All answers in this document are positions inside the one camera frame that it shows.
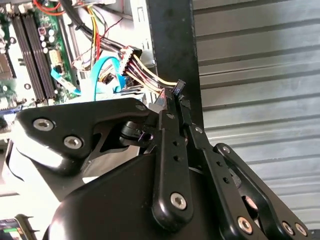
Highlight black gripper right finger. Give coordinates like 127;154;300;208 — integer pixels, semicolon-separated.
179;96;310;238

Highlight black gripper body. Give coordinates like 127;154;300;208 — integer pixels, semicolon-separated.
42;152;288;240

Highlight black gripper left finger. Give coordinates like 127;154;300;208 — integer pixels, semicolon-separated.
16;91;195;232

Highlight multicoloured power wire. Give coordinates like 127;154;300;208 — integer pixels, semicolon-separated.
118;46;187;98

